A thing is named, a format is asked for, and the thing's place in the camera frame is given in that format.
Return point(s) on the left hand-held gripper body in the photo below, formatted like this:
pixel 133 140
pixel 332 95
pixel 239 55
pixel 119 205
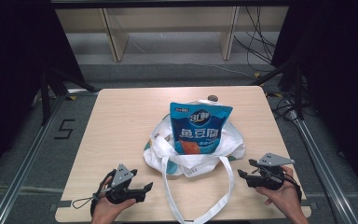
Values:
pixel 121 177

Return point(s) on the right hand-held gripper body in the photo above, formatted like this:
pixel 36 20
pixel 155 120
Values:
pixel 273 159

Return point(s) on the white orange green tote bag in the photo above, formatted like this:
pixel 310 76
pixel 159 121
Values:
pixel 195 163

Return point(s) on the blue snack packet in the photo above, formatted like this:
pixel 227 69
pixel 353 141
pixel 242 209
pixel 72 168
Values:
pixel 200 130

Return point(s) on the person's left hand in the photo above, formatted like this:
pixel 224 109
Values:
pixel 107 211

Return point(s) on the person's right hand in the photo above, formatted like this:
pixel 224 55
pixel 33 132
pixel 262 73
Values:
pixel 287 194

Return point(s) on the grey tape strip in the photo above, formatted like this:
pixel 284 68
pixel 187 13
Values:
pixel 64 204

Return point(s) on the black metal stand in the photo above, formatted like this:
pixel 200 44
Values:
pixel 298 90
pixel 46 99

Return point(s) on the grey round table grommet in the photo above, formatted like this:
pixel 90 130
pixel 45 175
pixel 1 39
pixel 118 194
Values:
pixel 213 97

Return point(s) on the yellow tape piece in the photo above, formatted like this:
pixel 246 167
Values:
pixel 257 75
pixel 72 98

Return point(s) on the black curtain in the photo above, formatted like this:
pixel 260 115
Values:
pixel 338 77
pixel 18 62

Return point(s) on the aluminium floor rail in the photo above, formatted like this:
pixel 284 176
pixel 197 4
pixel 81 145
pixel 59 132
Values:
pixel 326 168
pixel 28 158

